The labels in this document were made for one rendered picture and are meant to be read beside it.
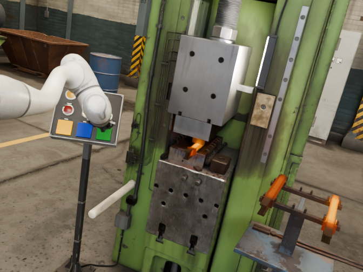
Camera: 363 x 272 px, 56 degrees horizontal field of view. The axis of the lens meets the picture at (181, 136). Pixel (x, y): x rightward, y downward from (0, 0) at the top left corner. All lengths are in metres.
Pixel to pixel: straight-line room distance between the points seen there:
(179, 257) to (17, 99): 1.39
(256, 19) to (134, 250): 1.65
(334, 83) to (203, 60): 5.31
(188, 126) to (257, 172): 0.46
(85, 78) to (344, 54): 5.91
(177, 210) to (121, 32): 7.80
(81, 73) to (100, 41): 8.45
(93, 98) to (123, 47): 8.02
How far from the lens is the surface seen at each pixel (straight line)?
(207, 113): 1.72
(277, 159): 1.87
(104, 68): 6.29
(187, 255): 1.99
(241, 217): 2.02
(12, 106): 0.89
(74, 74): 1.31
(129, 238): 2.36
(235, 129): 2.21
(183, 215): 1.87
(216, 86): 1.69
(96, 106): 1.28
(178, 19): 1.91
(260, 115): 1.80
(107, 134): 1.80
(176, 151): 1.82
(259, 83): 1.76
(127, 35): 9.24
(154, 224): 1.97
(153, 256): 2.11
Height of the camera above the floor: 1.59
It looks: 17 degrees down
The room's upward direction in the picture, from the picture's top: 11 degrees clockwise
